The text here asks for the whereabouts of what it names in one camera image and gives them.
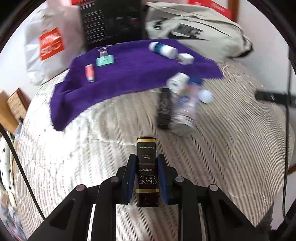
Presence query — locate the black gold Grand Reserve box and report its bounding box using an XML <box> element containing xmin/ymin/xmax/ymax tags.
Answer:
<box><xmin>136</xmin><ymin>136</ymin><xmax>159</xmax><ymax>208</ymax></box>

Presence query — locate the black rectangular box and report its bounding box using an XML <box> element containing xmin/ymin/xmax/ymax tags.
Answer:
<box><xmin>157</xmin><ymin>87</ymin><xmax>172</xmax><ymax>130</ymax></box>

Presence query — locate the white round USB light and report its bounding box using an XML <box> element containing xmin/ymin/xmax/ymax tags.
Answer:
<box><xmin>198</xmin><ymin>89</ymin><xmax>213</xmax><ymax>104</ymax></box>

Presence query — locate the white USB charger cube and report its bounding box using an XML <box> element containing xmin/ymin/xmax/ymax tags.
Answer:
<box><xmin>176</xmin><ymin>53</ymin><xmax>195</xmax><ymax>65</ymax></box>

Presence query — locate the pink grey marker tube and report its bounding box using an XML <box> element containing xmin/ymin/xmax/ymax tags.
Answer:
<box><xmin>85</xmin><ymin>64</ymin><xmax>95</xmax><ymax>82</ymax></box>

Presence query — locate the clear pill bottle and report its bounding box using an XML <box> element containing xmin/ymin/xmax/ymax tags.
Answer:
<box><xmin>169</xmin><ymin>83</ymin><xmax>201</xmax><ymax>137</ymax></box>

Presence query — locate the white tape roll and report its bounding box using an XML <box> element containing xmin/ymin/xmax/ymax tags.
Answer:
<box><xmin>166</xmin><ymin>72</ymin><xmax>190</xmax><ymax>94</ymax></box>

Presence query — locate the grey Nike bag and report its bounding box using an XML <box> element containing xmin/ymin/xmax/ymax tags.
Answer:
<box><xmin>145</xmin><ymin>2</ymin><xmax>253</xmax><ymax>62</ymax></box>

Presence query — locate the purple towel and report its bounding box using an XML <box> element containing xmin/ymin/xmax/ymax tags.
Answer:
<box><xmin>50</xmin><ymin>39</ymin><xmax>223</xmax><ymax>131</ymax></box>

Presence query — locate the teal binder clip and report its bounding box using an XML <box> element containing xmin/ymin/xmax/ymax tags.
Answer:
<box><xmin>96</xmin><ymin>47</ymin><xmax>114</xmax><ymax>67</ymax></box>

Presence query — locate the white blue cylindrical bottle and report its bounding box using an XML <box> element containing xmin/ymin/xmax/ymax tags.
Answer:
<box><xmin>149</xmin><ymin>42</ymin><xmax>178</xmax><ymax>59</ymax></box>

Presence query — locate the red paper bag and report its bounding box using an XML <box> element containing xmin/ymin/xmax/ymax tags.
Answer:
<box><xmin>188</xmin><ymin>0</ymin><xmax>232</xmax><ymax>20</ymax></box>

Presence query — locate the patterned book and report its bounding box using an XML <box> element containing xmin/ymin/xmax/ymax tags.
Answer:
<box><xmin>7</xmin><ymin>88</ymin><xmax>30</xmax><ymax>122</ymax></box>

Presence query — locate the black headset box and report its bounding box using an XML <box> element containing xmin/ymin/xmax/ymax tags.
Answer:
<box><xmin>77</xmin><ymin>0</ymin><xmax>144</xmax><ymax>51</ymax></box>

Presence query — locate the white Miniso shopping bag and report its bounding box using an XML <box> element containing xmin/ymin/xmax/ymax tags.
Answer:
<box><xmin>25</xmin><ymin>1</ymin><xmax>86</xmax><ymax>86</ymax></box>

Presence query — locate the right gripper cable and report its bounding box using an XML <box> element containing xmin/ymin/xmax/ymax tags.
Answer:
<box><xmin>283</xmin><ymin>48</ymin><xmax>293</xmax><ymax>223</ymax></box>

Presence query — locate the black cable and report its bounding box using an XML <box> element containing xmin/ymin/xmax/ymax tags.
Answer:
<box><xmin>0</xmin><ymin>124</ymin><xmax>46</xmax><ymax>220</ymax></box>

